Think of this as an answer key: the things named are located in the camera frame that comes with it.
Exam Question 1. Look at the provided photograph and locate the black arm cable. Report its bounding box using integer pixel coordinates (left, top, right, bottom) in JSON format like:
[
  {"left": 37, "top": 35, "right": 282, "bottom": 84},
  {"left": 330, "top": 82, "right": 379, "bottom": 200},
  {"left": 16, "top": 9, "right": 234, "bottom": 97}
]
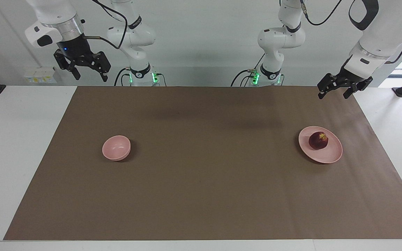
[
  {"left": 82, "top": 0, "right": 128, "bottom": 49},
  {"left": 299, "top": 0, "right": 402, "bottom": 65}
]

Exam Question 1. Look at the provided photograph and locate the pink bowl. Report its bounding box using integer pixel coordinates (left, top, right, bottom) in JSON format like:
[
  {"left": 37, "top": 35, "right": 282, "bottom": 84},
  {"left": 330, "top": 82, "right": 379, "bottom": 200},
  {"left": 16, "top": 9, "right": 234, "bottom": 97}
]
[{"left": 102, "top": 135, "right": 131, "bottom": 161}]

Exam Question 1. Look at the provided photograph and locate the dark red apple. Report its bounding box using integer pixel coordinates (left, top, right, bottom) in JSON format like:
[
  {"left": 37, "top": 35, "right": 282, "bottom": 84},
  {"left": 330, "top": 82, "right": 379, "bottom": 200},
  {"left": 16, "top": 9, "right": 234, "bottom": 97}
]
[{"left": 308, "top": 131, "right": 329, "bottom": 150}]

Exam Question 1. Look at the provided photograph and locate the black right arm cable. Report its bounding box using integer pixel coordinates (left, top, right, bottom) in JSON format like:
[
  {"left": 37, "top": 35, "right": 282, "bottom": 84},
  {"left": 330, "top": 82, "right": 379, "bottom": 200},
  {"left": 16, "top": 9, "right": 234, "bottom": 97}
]
[{"left": 82, "top": 0, "right": 128, "bottom": 49}]

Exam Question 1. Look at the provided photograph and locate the white wall socket box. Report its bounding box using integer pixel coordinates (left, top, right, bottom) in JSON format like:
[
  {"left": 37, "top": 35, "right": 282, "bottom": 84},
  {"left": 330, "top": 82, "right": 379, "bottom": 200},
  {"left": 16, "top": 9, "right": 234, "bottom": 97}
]
[{"left": 23, "top": 67, "right": 57, "bottom": 84}]

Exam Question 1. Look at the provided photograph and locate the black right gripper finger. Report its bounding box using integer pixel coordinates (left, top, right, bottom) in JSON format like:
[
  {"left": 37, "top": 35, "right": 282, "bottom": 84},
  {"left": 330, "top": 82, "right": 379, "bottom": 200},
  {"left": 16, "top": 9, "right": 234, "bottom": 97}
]
[
  {"left": 54, "top": 51, "right": 81, "bottom": 81},
  {"left": 89, "top": 52, "right": 111, "bottom": 82}
]

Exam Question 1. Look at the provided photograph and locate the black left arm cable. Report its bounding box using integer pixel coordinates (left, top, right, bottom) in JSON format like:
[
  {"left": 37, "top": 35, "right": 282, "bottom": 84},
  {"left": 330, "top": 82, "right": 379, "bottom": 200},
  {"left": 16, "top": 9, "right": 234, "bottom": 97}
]
[{"left": 299, "top": 0, "right": 402, "bottom": 65}]

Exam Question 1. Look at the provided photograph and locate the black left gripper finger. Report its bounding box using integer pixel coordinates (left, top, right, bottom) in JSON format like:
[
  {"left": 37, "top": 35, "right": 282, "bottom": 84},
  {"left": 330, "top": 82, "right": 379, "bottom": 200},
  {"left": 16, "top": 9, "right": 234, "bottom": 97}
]
[
  {"left": 343, "top": 77, "right": 373, "bottom": 99},
  {"left": 318, "top": 73, "right": 341, "bottom": 99}
]

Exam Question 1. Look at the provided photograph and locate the pink plate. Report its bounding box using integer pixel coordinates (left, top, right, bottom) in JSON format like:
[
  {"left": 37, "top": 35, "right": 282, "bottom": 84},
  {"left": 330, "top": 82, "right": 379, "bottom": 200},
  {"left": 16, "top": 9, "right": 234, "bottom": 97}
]
[{"left": 298, "top": 126, "right": 343, "bottom": 163}]

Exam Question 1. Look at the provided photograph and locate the black left base cable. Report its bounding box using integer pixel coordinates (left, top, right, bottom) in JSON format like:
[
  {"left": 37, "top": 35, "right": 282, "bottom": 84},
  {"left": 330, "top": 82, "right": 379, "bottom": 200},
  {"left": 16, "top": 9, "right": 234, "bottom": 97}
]
[{"left": 231, "top": 69, "right": 257, "bottom": 87}]

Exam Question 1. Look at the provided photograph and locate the brown table mat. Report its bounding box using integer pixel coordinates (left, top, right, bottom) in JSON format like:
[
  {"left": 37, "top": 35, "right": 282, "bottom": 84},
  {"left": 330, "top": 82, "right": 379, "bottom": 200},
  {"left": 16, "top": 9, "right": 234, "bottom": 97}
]
[{"left": 3, "top": 86, "right": 402, "bottom": 241}]

